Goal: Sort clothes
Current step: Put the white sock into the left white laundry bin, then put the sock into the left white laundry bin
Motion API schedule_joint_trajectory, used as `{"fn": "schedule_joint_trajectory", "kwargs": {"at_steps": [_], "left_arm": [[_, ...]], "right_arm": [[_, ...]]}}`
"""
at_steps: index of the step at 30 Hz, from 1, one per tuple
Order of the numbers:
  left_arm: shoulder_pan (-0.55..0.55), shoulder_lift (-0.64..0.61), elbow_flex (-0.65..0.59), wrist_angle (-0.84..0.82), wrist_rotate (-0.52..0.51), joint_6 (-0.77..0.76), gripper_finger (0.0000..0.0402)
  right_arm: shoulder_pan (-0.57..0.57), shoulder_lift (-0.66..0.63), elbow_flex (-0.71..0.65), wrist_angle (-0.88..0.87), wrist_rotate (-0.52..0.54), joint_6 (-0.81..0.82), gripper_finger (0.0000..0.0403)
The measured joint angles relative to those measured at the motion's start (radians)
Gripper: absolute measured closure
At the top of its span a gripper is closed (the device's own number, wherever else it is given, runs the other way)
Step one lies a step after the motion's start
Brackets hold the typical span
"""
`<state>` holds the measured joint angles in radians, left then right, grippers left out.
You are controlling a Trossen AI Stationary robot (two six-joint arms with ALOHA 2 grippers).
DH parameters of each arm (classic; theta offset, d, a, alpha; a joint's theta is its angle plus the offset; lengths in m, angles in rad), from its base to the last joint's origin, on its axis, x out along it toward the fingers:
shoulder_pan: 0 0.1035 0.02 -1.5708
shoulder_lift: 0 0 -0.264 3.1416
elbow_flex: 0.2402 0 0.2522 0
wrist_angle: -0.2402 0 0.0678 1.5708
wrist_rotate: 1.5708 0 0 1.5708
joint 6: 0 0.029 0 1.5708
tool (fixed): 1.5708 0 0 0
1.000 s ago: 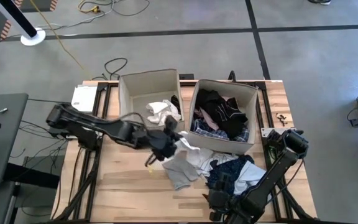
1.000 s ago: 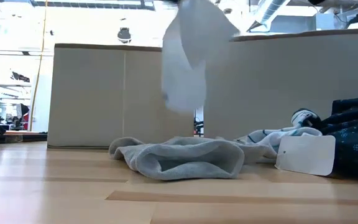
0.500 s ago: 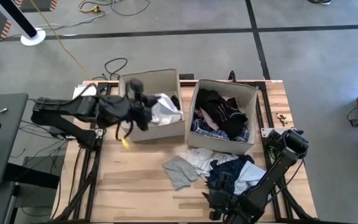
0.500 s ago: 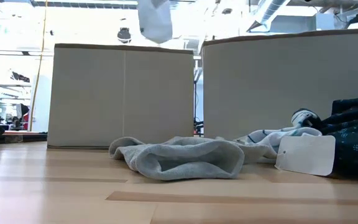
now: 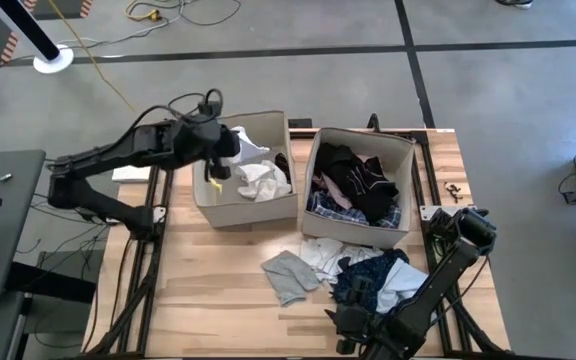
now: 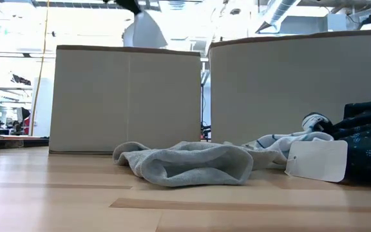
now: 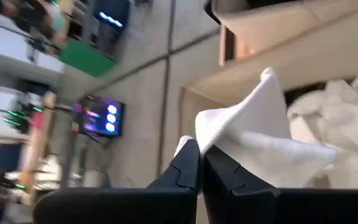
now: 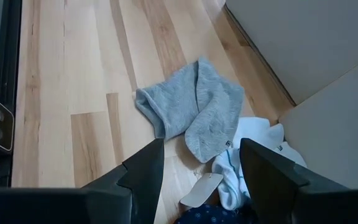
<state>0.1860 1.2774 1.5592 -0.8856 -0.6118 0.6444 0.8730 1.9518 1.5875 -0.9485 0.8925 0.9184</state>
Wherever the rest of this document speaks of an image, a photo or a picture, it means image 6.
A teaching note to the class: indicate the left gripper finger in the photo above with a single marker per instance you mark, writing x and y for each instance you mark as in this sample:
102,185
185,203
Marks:
130,5

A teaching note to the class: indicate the beige fabric storage bin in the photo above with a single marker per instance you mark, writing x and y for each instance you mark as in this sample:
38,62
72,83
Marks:
124,103
269,90

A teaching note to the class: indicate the grey sock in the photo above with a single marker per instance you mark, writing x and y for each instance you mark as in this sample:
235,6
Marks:
188,164

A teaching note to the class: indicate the white teal striped sock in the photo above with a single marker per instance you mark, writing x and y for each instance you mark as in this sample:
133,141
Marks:
279,145

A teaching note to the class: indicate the white paper tag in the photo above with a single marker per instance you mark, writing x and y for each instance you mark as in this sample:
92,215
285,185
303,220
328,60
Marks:
317,161

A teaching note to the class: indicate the navy dotted garment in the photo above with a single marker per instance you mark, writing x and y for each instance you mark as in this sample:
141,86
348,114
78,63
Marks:
369,141

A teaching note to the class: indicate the silver ceiling air duct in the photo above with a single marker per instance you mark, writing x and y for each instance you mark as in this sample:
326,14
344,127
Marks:
279,13

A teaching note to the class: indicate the black aluminium frame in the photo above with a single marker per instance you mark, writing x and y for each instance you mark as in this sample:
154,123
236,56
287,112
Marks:
27,142

